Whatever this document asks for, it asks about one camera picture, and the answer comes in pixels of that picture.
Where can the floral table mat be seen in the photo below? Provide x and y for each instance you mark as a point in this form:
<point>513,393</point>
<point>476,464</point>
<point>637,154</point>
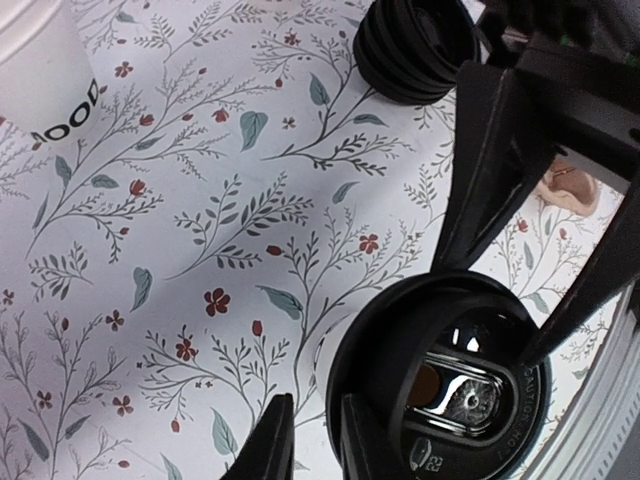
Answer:
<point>243,194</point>

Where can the stack of black lids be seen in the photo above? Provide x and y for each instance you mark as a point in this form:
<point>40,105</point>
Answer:
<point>411,51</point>

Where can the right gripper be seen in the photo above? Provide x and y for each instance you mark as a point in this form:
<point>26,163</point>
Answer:
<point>581,65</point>

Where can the aluminium front rail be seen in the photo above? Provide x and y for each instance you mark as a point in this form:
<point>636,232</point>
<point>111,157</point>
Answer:
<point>592,433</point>

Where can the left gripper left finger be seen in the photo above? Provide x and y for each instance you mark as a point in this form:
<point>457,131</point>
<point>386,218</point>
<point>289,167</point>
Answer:
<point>268,453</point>

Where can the brown cardboard cup carrier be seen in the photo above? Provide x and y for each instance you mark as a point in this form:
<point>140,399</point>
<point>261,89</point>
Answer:
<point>569,188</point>

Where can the stack of white paper cups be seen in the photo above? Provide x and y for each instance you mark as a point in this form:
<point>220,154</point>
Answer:
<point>48,86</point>

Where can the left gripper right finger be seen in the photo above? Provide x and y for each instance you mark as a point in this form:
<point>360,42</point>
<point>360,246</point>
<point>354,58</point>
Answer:
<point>365,452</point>

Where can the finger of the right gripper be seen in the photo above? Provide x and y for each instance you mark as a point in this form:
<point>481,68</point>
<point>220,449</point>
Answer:
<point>613,265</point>

